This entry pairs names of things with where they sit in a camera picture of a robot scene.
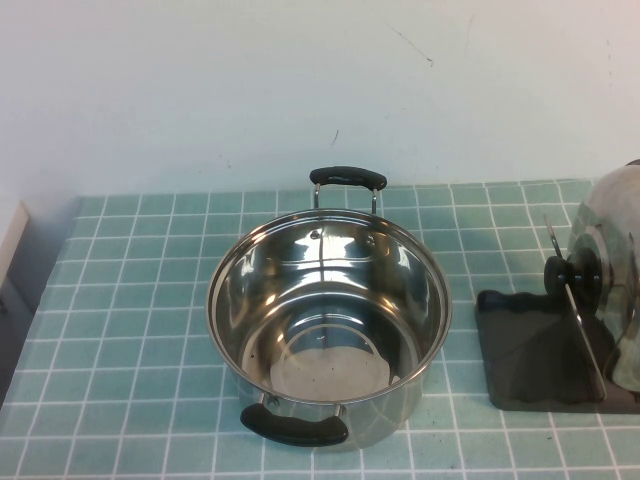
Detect stainless steel pot lid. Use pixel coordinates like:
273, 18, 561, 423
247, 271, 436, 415
543, 157, 640, 397

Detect beige board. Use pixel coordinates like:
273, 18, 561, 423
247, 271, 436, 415
0, 199, 32, 321

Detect green checked tablecloth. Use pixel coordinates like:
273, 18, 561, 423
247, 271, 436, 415
0, 179, 640, 480

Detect stainless steel pot black handles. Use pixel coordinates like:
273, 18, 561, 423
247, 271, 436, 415
205, 165, 454, 454

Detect grey tray wire lid rack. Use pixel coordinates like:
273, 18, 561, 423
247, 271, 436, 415
474, 212, 640, 414

